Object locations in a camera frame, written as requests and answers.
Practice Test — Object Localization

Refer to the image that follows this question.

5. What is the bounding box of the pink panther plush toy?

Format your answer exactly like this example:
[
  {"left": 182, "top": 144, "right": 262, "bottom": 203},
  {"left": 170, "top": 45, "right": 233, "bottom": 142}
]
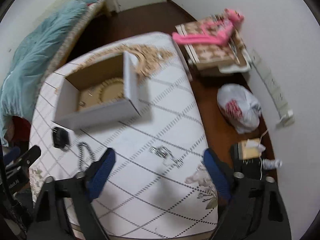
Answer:
[{"left": 172, "top": 8, "right": 245, "bottom": 46}]

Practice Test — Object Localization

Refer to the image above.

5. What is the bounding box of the brown checkered cushion stack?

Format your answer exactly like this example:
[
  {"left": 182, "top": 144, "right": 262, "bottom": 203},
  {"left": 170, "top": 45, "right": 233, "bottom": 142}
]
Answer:
[{"left": 176, "top": 14, "right": 252, "bottom": 76}]

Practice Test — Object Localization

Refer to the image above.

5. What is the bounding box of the black smart watch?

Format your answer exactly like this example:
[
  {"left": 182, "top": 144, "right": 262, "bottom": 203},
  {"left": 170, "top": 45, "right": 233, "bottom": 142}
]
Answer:
[{"left": 52, "top": 127, "right": 70, "bottom": 150}]

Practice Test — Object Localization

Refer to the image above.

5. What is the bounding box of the bed mattress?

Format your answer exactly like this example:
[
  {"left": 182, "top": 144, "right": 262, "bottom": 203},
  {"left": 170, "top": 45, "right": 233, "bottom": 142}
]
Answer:
[{"left": 37, "top": 0, "right": 110, "bottom": 94}]

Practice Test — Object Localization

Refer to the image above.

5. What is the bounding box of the wooden bead bracelet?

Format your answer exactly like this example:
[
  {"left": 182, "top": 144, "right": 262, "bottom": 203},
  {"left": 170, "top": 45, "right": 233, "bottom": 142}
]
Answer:
[{"left": 96, "top": 77, "right": 125, "bottom": 103}]

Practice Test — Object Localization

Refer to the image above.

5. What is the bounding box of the small white bottle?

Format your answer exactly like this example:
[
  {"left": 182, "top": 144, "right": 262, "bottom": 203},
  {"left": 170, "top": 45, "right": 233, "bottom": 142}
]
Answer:
[{"left": 262, "top": 159, "right": 283, "bottom": 170}]

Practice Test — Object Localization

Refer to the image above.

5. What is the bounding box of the white cardboard box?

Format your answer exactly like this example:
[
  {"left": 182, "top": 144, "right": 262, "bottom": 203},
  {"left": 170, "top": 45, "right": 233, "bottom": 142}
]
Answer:
[{"left": 53, "top": 51, "right": 140, "bottom": 131}]

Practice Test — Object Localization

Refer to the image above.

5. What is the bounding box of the tissue box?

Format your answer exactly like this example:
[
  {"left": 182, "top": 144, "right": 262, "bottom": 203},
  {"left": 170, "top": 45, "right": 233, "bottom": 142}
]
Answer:
[{"left": 238, "top": 138, "right": 266, "bottom": 160}]

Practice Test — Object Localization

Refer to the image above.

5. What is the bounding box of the patterned table cover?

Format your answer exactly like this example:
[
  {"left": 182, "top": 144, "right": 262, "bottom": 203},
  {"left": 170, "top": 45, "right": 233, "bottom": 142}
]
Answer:
[{"left": 29, "top": 32, "right": 218, "bottom": 239}]

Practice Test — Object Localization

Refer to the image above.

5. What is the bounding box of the white plastic shopping bag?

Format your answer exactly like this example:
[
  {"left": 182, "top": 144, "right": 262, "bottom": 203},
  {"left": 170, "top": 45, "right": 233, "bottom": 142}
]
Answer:
[{"left": 217, "top": 83, "right": 261, "bottom": 134}]

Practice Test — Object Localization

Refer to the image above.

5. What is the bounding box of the white charger cable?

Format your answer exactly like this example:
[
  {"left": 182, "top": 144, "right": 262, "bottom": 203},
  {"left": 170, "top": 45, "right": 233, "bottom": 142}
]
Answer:
[{"left": 257, "top": 128, "right": 270, "bottom": 181}]

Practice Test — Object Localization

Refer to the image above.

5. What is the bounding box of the thick silver chain bracelet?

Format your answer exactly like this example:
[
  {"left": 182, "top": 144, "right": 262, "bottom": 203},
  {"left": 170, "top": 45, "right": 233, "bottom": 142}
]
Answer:
[{"left": 76, "top": 141, "right": 94, "bottom": 172}]

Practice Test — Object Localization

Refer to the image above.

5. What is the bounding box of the thin silver chain bracelet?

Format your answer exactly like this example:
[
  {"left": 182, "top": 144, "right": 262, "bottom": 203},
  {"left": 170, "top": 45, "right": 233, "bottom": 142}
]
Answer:
[{"left": 149, "top": 145, "right": 184, "bottom": 169}]

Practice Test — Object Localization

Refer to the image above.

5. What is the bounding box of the teal blanket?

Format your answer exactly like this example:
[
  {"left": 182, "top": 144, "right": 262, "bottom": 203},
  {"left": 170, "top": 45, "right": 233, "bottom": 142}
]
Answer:
[{"left": 1, "top": 0, "right": 97, "bottom": 147}]

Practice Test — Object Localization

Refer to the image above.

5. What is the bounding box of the white wall power strip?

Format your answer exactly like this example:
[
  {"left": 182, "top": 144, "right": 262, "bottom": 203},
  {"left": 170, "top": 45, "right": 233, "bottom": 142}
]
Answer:
[{"left": 249, "top": 49, "right": 295, "bottom": 128}]

